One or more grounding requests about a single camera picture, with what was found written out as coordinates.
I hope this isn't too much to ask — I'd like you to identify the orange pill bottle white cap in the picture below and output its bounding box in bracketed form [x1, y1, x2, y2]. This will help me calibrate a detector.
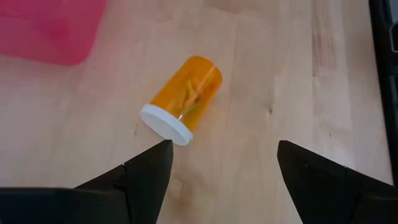
[139, 55, 223, 146]

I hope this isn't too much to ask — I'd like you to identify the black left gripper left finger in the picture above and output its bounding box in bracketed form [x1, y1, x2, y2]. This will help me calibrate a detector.
[0, 139, 174, 224]

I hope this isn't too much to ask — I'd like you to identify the black metal table frame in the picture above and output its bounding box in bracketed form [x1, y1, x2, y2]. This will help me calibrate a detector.
[368, 0, 398, 186]

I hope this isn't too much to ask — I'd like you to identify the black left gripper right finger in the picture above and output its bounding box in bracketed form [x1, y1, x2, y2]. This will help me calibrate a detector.
[277, 140, 398, 224]

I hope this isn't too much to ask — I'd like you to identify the red plastic basket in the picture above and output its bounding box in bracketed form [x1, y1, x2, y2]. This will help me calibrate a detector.
[0, 0, 107, 66]

